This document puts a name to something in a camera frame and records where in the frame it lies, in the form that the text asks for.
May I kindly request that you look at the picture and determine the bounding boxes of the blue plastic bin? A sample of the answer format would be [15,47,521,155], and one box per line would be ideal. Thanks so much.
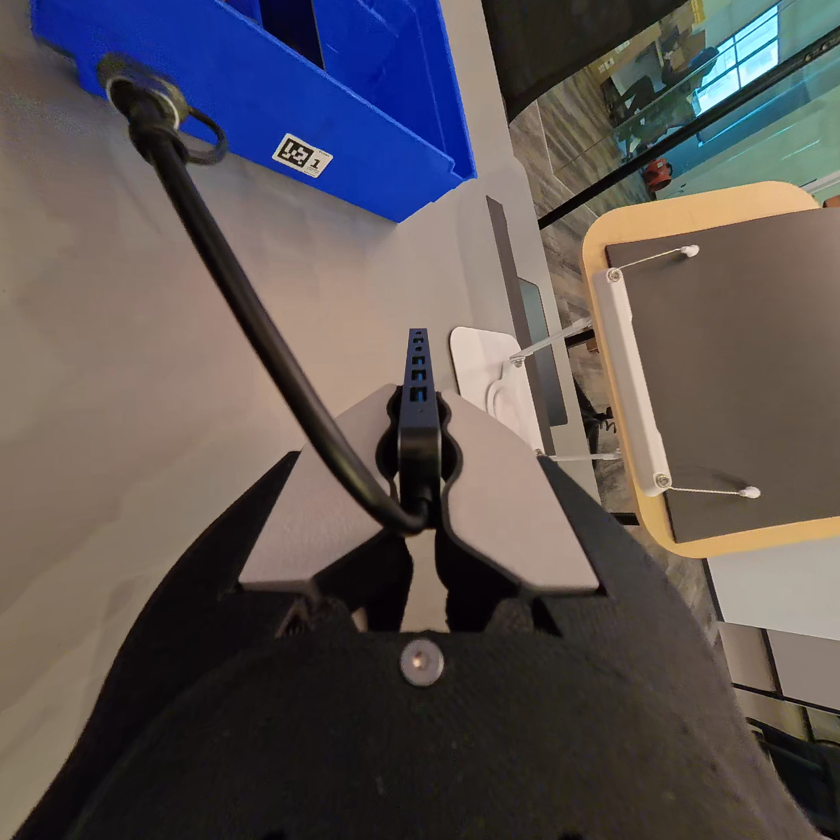
[29,0,478,224]

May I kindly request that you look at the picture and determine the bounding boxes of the white stand base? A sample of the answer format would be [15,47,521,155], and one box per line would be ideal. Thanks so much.
[449,327,547,455]

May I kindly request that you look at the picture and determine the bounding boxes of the clear acrylic stand arms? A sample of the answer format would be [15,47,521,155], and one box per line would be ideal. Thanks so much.
[508,318,622,464]

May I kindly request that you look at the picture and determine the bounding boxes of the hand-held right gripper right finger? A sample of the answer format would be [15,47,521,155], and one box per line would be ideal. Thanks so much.
[433,390,602,632]

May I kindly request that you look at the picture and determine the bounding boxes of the wood-rimmed black board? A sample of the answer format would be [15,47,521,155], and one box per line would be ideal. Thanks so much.
[581,182,840,560]

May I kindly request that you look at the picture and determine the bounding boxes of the black usb cable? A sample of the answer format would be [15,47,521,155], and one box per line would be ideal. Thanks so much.
[97,52,435,538]

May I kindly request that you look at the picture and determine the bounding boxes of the white cabinet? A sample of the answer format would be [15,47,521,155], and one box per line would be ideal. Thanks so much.
[707,554,840,713]

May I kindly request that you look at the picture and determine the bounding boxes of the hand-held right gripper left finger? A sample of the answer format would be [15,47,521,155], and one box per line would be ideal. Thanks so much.
[238,386,414,632]

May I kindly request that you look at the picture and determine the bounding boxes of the white bracket bar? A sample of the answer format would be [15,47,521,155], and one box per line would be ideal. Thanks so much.
[593,268,672,498]

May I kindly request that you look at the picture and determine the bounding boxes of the black bin divider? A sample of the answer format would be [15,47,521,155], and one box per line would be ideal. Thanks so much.
[261,0,327,70]

